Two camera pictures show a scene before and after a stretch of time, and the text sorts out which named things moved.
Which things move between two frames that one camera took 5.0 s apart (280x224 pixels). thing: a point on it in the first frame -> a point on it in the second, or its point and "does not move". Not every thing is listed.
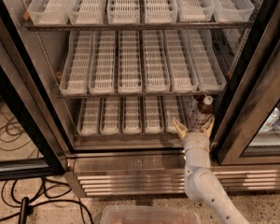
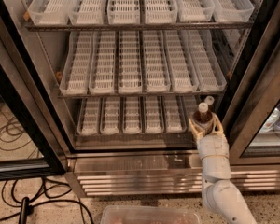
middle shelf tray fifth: x=183 y=70 does not move
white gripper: x=195 y=145 -> x=213 y=147
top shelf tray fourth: x=161 y=6 does not move
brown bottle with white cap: x=203 y=113 does not move
